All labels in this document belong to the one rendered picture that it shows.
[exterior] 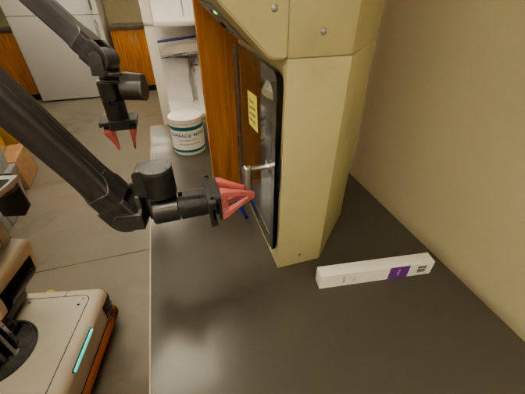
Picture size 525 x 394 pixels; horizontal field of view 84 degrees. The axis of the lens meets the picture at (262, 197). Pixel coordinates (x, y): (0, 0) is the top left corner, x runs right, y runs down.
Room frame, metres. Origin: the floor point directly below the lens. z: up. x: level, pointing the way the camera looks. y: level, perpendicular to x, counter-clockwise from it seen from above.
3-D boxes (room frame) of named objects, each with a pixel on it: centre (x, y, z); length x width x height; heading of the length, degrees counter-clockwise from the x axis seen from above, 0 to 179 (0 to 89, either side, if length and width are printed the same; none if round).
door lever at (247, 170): (0.51, 0.01, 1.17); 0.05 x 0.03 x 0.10; 107
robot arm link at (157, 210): (0.46, 0.19, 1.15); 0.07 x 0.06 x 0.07; 107
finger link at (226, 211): (0.50, 0.07, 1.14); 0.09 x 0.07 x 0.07; 107
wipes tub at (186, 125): (1.11, 0.30, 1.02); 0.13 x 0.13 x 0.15
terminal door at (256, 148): (0.62, 0.02, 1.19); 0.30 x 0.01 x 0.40; 17
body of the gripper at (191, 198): (0.47, 0.13, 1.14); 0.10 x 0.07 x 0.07; 17
